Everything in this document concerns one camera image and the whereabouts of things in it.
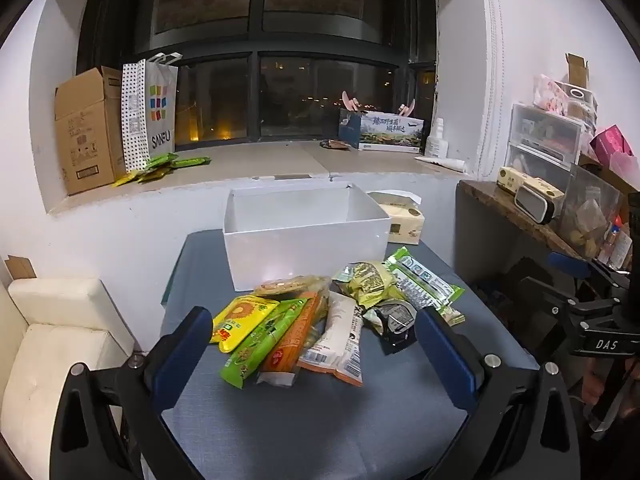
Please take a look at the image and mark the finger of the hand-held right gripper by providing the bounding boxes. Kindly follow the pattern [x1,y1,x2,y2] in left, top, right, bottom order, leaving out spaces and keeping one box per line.
[520,275,583,322]
[547,252,593,281]

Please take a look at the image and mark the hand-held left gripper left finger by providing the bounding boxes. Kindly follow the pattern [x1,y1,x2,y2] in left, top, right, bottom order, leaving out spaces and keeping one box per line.
[50,306,216,480]

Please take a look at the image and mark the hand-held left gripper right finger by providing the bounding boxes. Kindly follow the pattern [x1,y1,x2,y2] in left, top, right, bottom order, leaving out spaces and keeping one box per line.
[414,305,596,480]

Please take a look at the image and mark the black snack packet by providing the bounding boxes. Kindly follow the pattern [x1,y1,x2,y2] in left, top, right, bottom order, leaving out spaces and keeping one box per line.
[364,299,418,346]

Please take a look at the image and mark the long green-white snack packet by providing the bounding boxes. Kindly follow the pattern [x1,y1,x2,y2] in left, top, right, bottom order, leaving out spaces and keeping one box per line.
[384,246,466,311]

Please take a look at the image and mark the yellow-green snack packet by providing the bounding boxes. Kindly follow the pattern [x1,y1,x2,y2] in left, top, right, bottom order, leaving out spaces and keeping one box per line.
[332,261,401,311]

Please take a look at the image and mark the round cracker packet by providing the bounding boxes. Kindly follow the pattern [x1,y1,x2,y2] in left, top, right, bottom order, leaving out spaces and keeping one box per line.
[252,275,331,302]

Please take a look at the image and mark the white storage box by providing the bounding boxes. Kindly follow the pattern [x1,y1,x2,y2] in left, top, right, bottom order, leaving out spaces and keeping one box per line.
[222,181,392,292]

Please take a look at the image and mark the small pale green packet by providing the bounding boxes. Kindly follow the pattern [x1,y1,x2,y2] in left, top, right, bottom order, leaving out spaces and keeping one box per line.
[439,305,467,327]

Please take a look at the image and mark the clear plastic container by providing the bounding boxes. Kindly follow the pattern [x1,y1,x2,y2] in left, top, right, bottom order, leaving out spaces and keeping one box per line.
[562,165,626,261]

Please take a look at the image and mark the black and white gadget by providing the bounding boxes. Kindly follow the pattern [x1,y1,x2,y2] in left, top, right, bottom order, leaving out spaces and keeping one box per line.
[514,185,557,225]

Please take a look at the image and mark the yellow snack packet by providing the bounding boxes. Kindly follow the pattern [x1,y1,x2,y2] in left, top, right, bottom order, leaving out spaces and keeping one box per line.
[210,296,280,353]

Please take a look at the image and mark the long green snack packet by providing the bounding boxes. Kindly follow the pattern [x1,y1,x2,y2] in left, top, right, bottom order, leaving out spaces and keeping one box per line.
[220,299,308,390]

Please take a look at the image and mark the wooden side desk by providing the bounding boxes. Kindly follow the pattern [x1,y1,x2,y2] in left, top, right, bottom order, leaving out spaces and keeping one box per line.
[457,180,596,262]

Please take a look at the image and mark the white snack packet orange edge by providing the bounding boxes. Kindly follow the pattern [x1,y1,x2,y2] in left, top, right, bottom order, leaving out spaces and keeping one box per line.
[297,292,368,387]

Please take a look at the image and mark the cream leather sofa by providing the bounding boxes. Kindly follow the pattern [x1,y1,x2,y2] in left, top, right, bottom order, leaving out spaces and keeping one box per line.
[0,277,136,461]

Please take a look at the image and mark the clear plastic drawer unit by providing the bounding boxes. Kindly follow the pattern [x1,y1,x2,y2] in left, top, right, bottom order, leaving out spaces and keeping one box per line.
[505,104,584,177]

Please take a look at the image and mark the pink box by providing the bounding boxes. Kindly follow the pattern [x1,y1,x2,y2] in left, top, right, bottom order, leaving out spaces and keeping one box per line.
[590,125,635,162]

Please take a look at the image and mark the beige tissue box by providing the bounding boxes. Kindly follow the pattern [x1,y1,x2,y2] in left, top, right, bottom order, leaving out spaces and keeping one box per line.
[367,191,426,246]

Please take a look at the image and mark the clear display box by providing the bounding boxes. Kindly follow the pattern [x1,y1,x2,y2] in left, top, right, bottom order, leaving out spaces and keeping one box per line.
[560,82,599,131]

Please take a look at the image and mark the pink floral packet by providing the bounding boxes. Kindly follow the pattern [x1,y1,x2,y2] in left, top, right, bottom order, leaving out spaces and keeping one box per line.
[534,75,569,117]

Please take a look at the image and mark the white plastic bottle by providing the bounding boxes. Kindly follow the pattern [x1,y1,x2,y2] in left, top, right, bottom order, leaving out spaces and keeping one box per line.
[425,117,449,159]

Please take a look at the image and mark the flat cardboard piece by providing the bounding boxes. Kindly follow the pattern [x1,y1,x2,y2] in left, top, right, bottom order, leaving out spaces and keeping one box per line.
[2,255,37,279]

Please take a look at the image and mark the pile of green sachets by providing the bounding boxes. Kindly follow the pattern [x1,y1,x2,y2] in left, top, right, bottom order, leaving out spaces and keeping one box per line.
[112,154,212,188]

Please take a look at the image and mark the small open cardboard box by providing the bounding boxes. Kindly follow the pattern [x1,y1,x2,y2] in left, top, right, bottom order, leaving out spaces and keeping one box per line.
[565,53,590,87]

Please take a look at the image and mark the blue printed box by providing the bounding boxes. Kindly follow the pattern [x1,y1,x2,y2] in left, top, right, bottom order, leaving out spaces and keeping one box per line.
[338,108,426,153]

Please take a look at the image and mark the brown cardboard box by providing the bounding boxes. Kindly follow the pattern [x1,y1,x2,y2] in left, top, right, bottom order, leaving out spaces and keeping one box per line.
[54,66,126,196]

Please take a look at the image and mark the white dotted shopping bag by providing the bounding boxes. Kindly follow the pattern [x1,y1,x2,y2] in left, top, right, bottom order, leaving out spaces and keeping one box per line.
[121,52,179,173]

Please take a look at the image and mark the pink antler headband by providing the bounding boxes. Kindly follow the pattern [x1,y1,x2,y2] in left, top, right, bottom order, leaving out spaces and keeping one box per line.
[342,90,418,117]

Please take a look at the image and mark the black window frame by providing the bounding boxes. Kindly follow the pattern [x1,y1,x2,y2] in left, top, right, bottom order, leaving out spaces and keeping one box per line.
[75,0,437,150]

